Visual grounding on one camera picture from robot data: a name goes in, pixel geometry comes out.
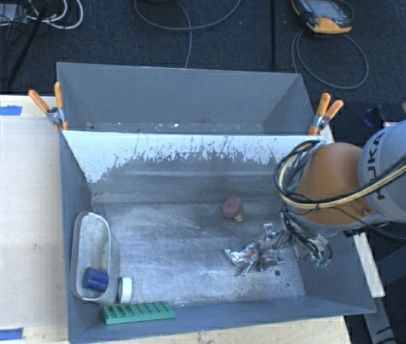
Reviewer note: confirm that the green flat block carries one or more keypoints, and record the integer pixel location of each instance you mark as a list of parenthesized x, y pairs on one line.
[(138, 312)]

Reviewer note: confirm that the grey metal bin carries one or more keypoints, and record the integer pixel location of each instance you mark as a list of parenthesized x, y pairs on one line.
[(188, 235)]

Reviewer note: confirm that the pale wood flat board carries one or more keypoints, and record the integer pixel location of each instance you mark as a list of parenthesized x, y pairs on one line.
[(31, 220)]

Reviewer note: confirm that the crumpled silver foil wrapper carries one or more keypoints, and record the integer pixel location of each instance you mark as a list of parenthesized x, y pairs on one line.
[(242, 258)]

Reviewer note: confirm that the white tape roll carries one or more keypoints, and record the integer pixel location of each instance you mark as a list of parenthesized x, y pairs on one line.
[(125, 290)]

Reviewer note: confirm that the blue cylinder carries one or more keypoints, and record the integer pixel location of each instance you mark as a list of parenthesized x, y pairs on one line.
[(95, 280)]

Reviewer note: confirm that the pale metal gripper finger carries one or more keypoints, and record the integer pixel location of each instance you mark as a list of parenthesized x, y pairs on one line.
[(270, 257), (272, 232)]

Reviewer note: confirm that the black cylinder on white bracket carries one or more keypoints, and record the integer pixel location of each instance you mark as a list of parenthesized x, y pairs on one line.
[(354, 233)]

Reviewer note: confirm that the red-brown round toy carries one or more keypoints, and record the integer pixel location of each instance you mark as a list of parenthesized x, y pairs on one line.
[(231, 207)]

